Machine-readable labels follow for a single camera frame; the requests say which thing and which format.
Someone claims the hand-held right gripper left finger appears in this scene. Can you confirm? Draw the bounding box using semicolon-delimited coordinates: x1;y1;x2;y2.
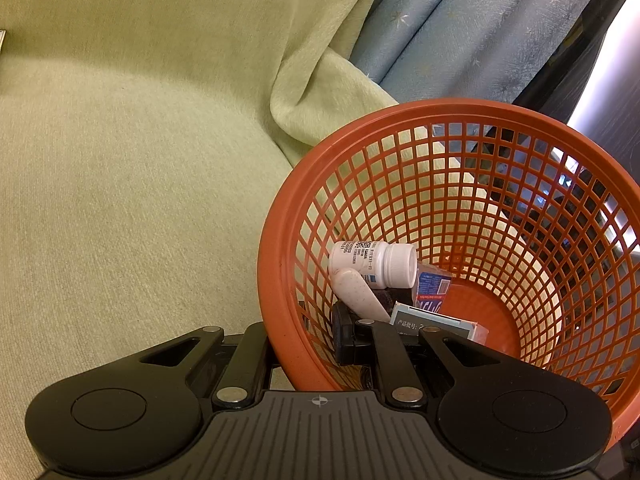
140;322;275;408

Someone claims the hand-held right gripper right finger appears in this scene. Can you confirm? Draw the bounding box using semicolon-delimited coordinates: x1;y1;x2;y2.
330;301;506;406

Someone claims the white pill bottle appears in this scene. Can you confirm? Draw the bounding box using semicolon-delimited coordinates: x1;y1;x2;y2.
327;240;418;290

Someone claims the long white medicine box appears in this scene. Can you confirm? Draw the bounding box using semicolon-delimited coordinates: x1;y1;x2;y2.
389;301;491;346

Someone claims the orange plastic mesh basket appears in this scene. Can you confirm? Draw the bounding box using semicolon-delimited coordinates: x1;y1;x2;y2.
257;100;640;433

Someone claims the light green sofa cover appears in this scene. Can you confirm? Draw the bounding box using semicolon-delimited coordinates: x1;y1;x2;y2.
0;0;401;471

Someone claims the light blue star curtain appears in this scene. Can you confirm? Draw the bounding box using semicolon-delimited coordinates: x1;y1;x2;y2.
350;0;621;111

